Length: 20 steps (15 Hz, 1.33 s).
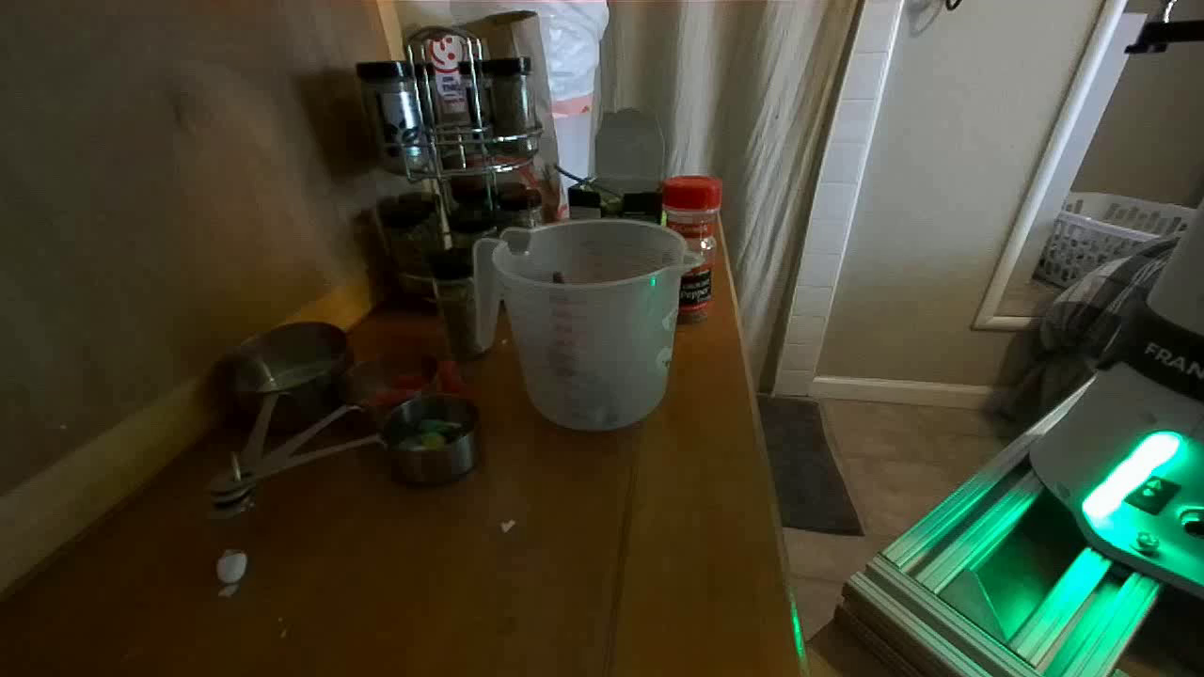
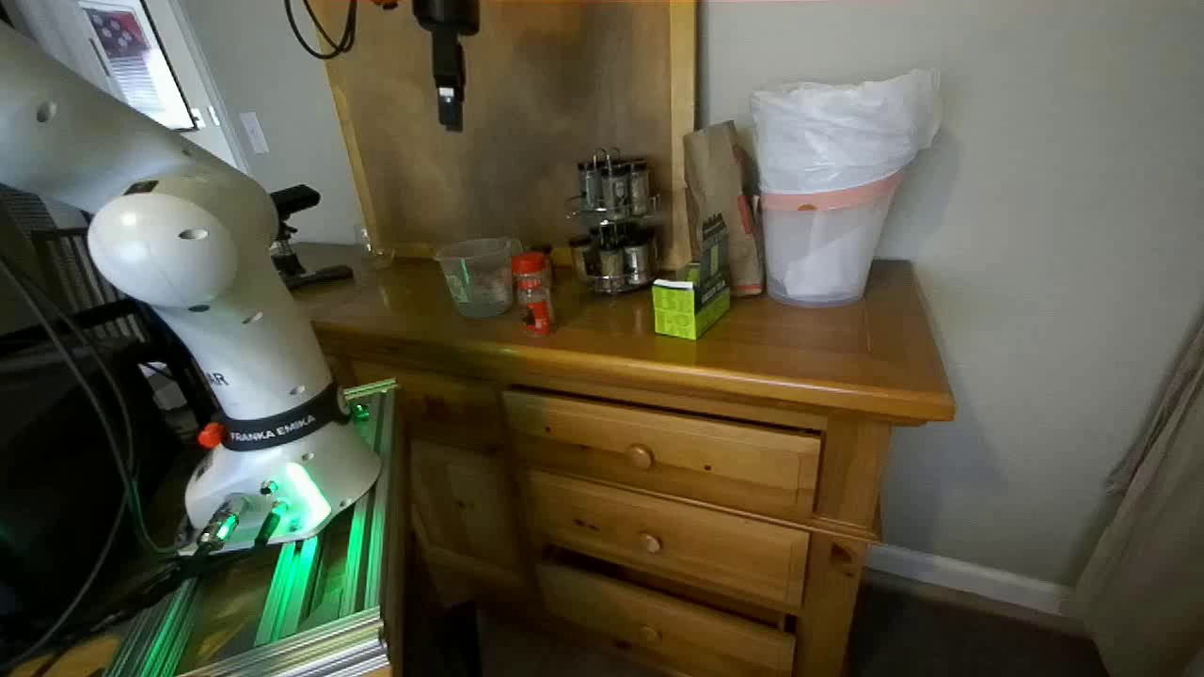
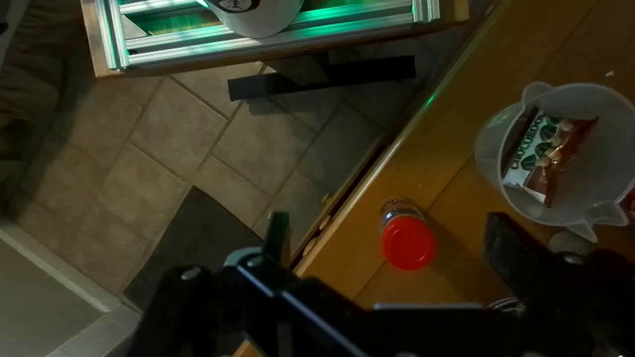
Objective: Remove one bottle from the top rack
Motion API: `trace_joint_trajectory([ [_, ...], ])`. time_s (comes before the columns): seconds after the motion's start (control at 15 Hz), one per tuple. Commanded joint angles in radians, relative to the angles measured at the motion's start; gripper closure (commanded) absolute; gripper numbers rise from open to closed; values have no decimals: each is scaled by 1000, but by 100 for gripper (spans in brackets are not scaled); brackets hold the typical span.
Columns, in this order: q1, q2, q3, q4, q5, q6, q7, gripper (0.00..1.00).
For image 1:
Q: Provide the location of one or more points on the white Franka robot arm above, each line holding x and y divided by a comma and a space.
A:
1178, 314

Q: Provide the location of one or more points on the clear plastic measuring jug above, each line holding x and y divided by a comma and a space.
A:
588, 325

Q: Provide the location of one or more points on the red lid spice jar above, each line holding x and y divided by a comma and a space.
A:
693, 214

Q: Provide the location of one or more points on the grey cardboard box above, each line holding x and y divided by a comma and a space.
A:
626, 151

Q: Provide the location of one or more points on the small metal measuring cup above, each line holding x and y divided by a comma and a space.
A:
430, 442

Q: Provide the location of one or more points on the tiny white crumb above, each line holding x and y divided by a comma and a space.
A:
508, 525

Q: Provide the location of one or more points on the dark door mat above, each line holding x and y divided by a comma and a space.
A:
810, 466

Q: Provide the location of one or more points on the white curtain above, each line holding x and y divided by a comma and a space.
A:
755, 151

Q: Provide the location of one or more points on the large metal measuring cup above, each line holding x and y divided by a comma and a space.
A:
289, 364

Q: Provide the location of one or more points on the white garlic piece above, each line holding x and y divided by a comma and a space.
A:
231, 565

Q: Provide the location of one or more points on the grey plaid cloth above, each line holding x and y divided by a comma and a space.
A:
1091, 325

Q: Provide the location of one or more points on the white laundry basket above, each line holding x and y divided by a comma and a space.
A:
1105, 231

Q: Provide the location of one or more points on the white door frame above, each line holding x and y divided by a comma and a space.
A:
829, 189

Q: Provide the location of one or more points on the aluminium profile base frame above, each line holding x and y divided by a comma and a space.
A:
1004, 576

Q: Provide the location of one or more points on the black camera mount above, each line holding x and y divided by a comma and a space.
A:
1167, 31

